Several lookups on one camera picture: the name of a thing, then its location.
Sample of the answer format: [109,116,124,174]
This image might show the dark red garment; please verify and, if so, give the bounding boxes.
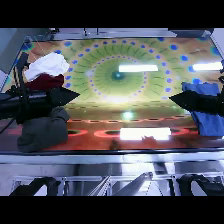
[25,73,66,92]

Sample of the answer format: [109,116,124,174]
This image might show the white garment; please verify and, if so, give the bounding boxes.
[24,52,71,83]

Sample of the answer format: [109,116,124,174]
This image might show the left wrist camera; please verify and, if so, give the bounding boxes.
[13,52,31,96]

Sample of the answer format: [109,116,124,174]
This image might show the blue garment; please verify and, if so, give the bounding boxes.
[181,81,224,138]

